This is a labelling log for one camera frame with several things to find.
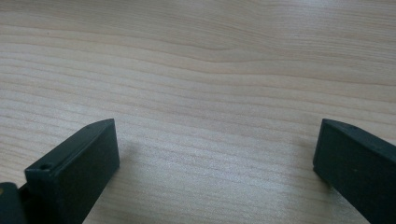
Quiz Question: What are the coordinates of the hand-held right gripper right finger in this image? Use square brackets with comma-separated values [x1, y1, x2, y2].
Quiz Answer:
[312, 118, 396, 224]

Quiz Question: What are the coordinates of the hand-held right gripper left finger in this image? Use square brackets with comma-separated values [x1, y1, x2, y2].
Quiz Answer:
[18, 118, 120, 224]

